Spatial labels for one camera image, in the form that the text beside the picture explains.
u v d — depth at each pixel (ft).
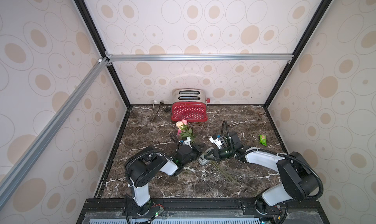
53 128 1.79
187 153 2.27
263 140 3.20
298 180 1.45
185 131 3.00
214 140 2.67
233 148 2.29
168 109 3.79
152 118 3.64
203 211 2.40
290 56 3.02
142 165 1.61
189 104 3.19
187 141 2.77
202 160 2.82
